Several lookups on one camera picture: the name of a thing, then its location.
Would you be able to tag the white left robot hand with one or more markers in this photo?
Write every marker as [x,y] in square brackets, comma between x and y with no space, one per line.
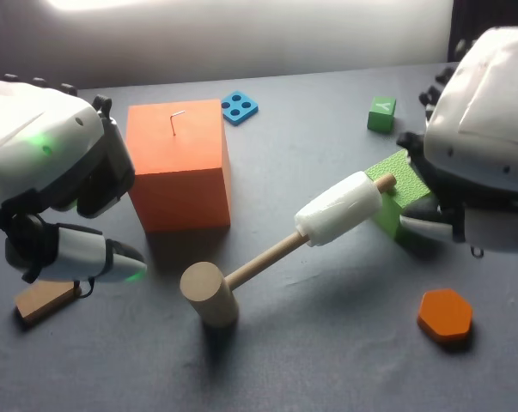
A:
[35,146]

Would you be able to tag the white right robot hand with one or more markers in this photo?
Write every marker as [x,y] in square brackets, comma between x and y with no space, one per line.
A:
[477,129]

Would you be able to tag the orange hexagon block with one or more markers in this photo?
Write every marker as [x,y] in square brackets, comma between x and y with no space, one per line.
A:
[445,315]

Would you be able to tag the grey table cloth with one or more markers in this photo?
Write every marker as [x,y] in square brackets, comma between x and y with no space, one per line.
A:
[306,365]

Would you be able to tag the small wooden plank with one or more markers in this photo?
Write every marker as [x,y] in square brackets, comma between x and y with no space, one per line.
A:
[44,302]

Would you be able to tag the green letter cube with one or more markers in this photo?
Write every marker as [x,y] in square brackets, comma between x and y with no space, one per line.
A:
[381,116]

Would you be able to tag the green textured block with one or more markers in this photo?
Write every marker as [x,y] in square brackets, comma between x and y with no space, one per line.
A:
[398,176]

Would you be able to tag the large orange cube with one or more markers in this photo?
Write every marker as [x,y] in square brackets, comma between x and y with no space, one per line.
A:
[177,146]

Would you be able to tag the blue square four-hole block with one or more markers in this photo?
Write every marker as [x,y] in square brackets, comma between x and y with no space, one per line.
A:
[240,108]

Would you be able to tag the dark curtain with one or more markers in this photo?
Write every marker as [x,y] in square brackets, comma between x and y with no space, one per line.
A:
[460,26]

